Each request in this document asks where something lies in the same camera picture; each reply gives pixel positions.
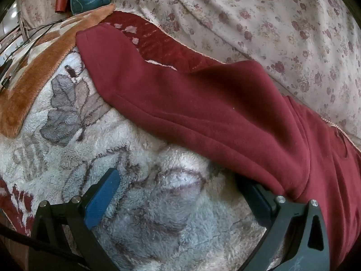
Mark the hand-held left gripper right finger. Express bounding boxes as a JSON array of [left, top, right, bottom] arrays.
[[235, 175, 331, 271]]

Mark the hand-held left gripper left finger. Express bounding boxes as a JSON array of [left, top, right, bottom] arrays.
[[28, 168, 122, 271]]

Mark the maroon fleece garment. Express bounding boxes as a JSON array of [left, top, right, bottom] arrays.
[[76, 24, 361, 271]]

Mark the plush floral blanket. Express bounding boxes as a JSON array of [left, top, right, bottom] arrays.
[[0, 3, 361, 271]]

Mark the floral bed sheet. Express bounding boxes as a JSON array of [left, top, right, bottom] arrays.
[[111, 0, 361, 144]]

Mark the floral pillow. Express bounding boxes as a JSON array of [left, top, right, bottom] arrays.
[[17, 0, 71, 31]]

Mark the black cable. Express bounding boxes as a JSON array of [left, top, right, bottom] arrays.
[[0, 17, 71, 91]]

